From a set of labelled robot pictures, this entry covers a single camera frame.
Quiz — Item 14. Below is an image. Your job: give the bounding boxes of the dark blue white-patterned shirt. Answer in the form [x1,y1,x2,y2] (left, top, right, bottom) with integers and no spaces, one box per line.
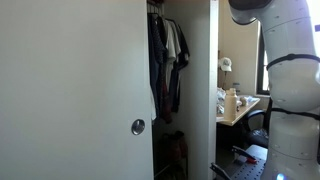
[147,13,168,114]

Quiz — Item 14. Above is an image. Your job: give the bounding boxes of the dark navy shirt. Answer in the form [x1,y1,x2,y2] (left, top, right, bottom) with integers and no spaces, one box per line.
[170,19,191,114]

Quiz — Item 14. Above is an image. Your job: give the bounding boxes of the round metal door pull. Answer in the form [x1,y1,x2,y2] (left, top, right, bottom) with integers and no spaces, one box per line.
[130,118,146,136]

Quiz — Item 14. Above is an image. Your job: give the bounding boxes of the hanging clothes in closet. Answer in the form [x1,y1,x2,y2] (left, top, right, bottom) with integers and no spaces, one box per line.
[163,18,183,89]

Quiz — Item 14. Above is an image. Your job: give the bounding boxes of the crumpled plastic bag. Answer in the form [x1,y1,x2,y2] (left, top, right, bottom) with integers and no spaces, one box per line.
[216,87,230,116]

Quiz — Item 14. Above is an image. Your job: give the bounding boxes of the white cap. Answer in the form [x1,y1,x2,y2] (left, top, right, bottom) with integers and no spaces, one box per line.
[218,56,233,73]

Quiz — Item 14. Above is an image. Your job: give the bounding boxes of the large cream insulated bottle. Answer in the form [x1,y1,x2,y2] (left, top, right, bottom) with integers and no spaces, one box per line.
[223,87,239,122]

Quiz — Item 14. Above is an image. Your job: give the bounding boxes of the wooden desk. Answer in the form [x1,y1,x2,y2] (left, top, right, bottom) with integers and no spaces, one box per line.
[215,96,262,127]

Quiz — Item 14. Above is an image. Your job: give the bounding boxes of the white sliding closet door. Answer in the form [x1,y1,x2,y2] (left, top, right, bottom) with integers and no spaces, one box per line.
[0,0,155,180]

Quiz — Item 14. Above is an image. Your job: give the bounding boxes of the black toggle clamp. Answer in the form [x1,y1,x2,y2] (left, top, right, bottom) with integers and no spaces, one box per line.
[209,162,232,180]

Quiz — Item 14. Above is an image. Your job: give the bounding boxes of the black office chair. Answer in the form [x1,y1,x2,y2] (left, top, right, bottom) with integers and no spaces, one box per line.
[244,108,272,150]

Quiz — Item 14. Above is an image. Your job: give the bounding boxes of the black clamp red handle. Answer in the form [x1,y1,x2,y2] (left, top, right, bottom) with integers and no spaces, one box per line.
[231,145,259,165]

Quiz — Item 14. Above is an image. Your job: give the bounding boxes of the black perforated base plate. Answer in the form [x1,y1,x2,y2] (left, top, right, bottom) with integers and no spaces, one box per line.
[228,143,270,180]

